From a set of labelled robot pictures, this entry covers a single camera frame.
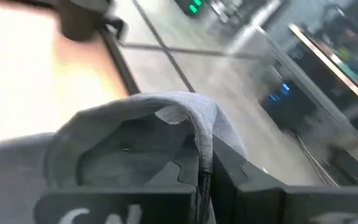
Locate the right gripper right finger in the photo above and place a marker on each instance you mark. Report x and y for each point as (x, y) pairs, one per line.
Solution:
(259, 202)

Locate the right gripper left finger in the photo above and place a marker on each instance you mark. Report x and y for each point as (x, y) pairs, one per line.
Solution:
(120, 205)

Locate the grey cap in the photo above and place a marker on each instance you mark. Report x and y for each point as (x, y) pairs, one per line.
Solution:
(120, 109)

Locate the black computer with blue light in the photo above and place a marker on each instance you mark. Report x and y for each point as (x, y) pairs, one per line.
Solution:
(287, 105)

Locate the wooden table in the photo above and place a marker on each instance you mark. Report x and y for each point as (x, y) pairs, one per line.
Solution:
(331, 63)

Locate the black device with green lights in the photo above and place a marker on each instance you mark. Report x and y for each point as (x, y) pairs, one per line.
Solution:
(191, 7)

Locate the black table frame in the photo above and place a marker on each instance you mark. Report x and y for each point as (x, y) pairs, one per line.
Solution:
(120, 62)

